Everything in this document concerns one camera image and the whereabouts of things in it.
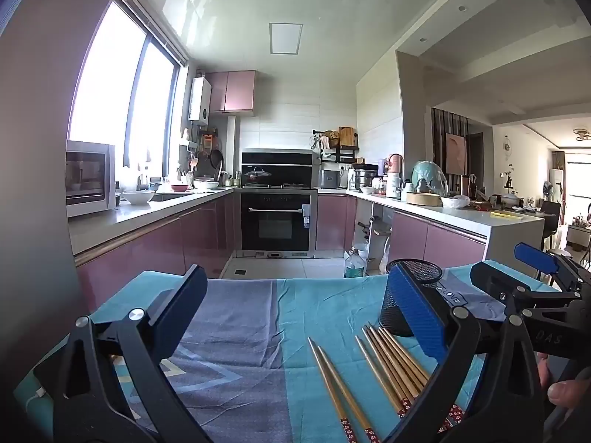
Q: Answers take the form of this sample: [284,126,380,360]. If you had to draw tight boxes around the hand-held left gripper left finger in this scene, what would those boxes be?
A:
[32,264,209,443]

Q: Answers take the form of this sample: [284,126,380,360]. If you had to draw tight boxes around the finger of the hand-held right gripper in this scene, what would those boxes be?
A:
[470,262,583,328]
[514,242,591,296]

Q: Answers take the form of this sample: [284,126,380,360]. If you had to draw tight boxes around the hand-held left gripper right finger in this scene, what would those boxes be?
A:
[381,265,546,443]

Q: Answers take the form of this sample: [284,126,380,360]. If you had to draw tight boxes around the black mesh utensil holder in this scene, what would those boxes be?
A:
[378,258,445,339]

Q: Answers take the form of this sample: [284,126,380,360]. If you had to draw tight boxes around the bunch of wooden chopsticks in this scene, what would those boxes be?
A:
[307,322,467,443]

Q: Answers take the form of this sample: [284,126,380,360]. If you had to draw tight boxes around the person's right hand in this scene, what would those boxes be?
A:
[536,351,591,409]

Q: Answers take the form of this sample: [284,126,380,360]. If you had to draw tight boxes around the blue patterned tablecloth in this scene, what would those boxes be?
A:
[14,261,571,443]

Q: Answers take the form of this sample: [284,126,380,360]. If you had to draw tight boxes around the pink base cabinets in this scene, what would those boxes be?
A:
[316,193,490,278]
[74,188,242,315]

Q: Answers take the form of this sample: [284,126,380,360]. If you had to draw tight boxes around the white standing air conditioner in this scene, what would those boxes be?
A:
[549,168,566,204]

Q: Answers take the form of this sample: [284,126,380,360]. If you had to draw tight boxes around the plastic oil bottle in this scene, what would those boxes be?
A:
[344,248,368,279]

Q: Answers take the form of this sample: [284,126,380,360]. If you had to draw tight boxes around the round wooden box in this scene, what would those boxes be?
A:
[406,191,444,207]

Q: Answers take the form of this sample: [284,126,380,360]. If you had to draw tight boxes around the white bowl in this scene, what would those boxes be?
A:
[121,190,156,206]

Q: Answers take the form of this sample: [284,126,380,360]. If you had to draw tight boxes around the black built-in oven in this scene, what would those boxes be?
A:
[239,189,318,259]

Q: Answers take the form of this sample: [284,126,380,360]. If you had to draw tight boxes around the steel stockpot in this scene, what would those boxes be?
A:
[353,168,378,192]

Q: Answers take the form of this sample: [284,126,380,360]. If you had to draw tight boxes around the pot with glass lid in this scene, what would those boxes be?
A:
[243,167,273,188]

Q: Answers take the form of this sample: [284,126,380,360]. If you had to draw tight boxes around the white countertop oven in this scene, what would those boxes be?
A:
[65,141,117,219]

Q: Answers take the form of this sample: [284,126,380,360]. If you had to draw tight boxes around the black range hood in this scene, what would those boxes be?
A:
[241,148,319,190]

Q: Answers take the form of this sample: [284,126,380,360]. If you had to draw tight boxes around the large kitchen window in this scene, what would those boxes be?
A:
[69,0,190,181]

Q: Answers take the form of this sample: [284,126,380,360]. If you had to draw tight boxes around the square ceiling light panel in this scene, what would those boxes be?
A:
[268,22,304,55]

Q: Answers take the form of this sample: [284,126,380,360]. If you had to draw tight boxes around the brown wall picture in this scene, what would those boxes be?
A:
[445,133,467,174]

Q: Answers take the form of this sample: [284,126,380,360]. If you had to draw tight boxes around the black wall rack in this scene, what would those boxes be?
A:
[311,127,360,163]

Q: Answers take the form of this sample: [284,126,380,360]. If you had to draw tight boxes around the white wall water heater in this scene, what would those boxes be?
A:
[188,76,212,126]

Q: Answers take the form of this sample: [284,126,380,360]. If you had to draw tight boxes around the pink wall cabinet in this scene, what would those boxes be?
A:
[205,70,257,116]

